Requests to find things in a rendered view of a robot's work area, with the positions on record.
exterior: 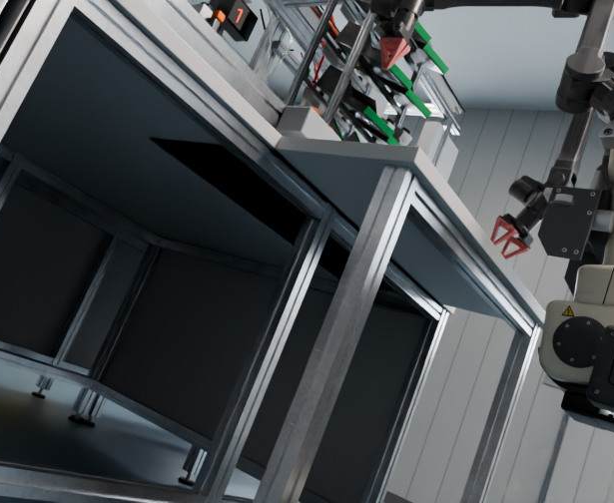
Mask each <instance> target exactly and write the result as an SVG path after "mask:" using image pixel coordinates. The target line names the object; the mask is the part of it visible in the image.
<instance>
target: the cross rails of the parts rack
mask: <svg viewBox="0 0 614 503"><path fill-rule="evenodd" d="M342 1H343V2H344V4H345V5H346V7H347V8H348V10H349V11H350V12H351V14H352V15H353V17H354V18H355V20H356V21H357V23H358V24H359V25H360V26H362V24H363V22H364V21H363V19H362V18H361V16H360V15H359V13H358V12H357V10H356V9H355V7H354V6H353V4H352V3H351V1H350V0H342ZM377 17H378V18H379V20H380V21H381V22H386V21H388V20H387V18H386V17H385V15H379V14H377ZM370 36H371V43H372V45H373V46H374V48H377V49H379V50H380V45H379V43H378V42H377V40H376V39H375V37H374V36H373V34H372V33H371V31H370ZM322 40H323V41H324V42H325V44H326V45H327V46H328V48H329V49H330V50H331V51H332V53H333V54H334V55H335V57H336V58H337V59H338V61H339V62H340V63H341V64H342V66H343V67H344V66H345V64H346V60H345V58H344V57H343V56H342V54H341V53H340V52H339V50H338V49H337V48H336V46H335V45H334V44H333V42H332V41H331V40H330V39H329V37H328V36H327V35H326V34H325V33H323V36H322ZM403 57H404V59H405V61H406V62H407V64H408V65H409V67H410V68H411V70H412V72H413V73H417V72H418V68H417V67H416V65H415V63H414V62H413V60H412V58H411V57H410V55H409V54H408V53H407V54H406V55H404V56H403ZM358 62H359V63H360V65H361V66H362V67H363V69H364V70H365V71H366V73H367V74H368V76H369V77H370V78H371V80H372V81H373V82H374V84H375V85H376V87H377V88H378V89H379V91H380V92H381V93H382V95H383V96H384V98H385V99H386V100H387V102H388V103H389V104H390V106H391V107H392V109H393V110H394V111H395V112H396V113H397V114H398V115H401V112H402V111H401V109H400V108H399V106H398V105H397V104H396V102H395V101H394V99H393V98H392V96H391V95H390V94H389V92H388V91H387V89H386V88H385V87H384V85H383V84H382V82H381V81H380V80H379V78H378V77H377V75H376V74H375V73H374V71H373V70H372V68H371V67H370V66H369V64H368V63H367V61H366V60H365V59H364V57H363V56H362V54H360V56H359V59H358ZM351 78H352V79H353V80H354V81H355V83H356V84H357V85H358V87H359V88H360V89H361V91H362V92H363V93H366V90H367V88H366V86H365V85H364V84H363V82H362V81H361V80H360V78H359V77H358V76H357V74H356V73H355V72H354V71H353V73H352V75H351ZM303 83H304V85H305V86H306V87H307V88H308V89H309V90H310V92H311V93H312V94H313V95H314V96H315V97H316V98H317V100H318V101H319V102H320V103H321V104H322V105H323V106H324V108H325V109H327V106H328V102H327V101H326V99H325V98H324V97H323V96H322V95H321V94H320V92H319V91H318V90H317V89H316V88H315V87H314V85H313V84H312V83H311V82H310V81H309V80H308V79H307V78H306V77H305V78H304V80H303ZM338 108H339V109H340V110H341V111H342V112H343V113H344V115H345V116H346V117H347V118H348V119H349V121H350V122H351V123H352V124H353V125H354V126H355V128H356V129H357V130H358V131H359V132H360V134H361V135H362V136H363V137H364V138H365V140H366V141H367V142H368V143H374V144H376V142H375V140H374V139H373V138H372V137H371V136H370V134H369V133H368V132H367V131H366V130H365V128H364V127H363V126H362V125H361V123H360V122H359V121H358V120H357V119H356V117H355V116H354V115H353V114H352V113H351V111H350V110H349V109H348V108H347V107H346V105H345V104H344V103H343V102H342V101H340V104H339V106H338ZM334 118H335V120H336V121H337V123H338V124H339V125H340V126H341V127H342V128H343V129H344V131H345V132H346V133H349V132H350V127H349V126H348V125H347V124H346V123H345V122H344V120H343V119H342V118H341V117H340V116H339V115H338V113H335V116H334Z"/></svg>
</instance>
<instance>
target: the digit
mask: <svg viewBox="0 0 614 503"><path fill-rule="evenodd" d="M249 11H250V10H249V9H248V7H247V6H246V5H245V4H244V3H243V2H242V0H236V2H235V4H234V6H233V8H232V10H231V12H230V15H229V17H228V18H229V19H230V20H231V21H232V22H233V23H234V24H235V25H236V27H237V28H238V29H239V30H241V28H242V26H243V24H244V21H245V19H246V17H247V15H248V13H249Z"/></svg>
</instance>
